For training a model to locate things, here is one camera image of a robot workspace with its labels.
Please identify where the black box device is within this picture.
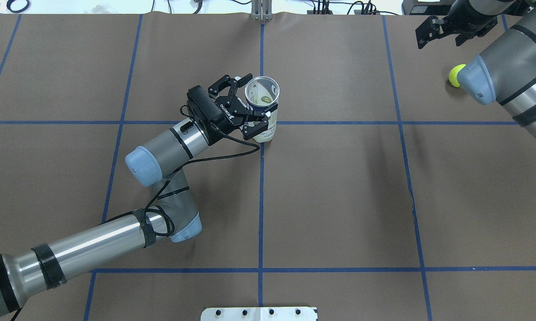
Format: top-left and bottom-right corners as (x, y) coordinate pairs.
(401, 0), (455, 16)

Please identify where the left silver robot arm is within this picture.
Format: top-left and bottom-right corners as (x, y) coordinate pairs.
(0, 74), (268, 317)

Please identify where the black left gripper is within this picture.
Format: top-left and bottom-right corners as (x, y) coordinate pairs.
(208, 74), (271, 145)

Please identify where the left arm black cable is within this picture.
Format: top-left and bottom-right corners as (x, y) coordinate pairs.
(141, 105), (260, 237)

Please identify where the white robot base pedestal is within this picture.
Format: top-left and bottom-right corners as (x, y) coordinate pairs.
(200, 306), (319, 321)

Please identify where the aluminium frame post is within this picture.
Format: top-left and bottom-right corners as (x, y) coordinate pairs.
(250, 0), (273, 22)

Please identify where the tennis ball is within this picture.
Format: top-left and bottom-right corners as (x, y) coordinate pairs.
(448, 64), (466, 88)

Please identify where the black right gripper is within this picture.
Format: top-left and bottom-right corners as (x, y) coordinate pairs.
(415, 0), (498, 49)

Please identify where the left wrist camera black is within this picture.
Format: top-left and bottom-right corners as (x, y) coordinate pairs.
(187, 86), (224, 126)

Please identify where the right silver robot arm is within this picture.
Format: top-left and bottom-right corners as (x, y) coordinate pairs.
(415, 0), (536, 139)

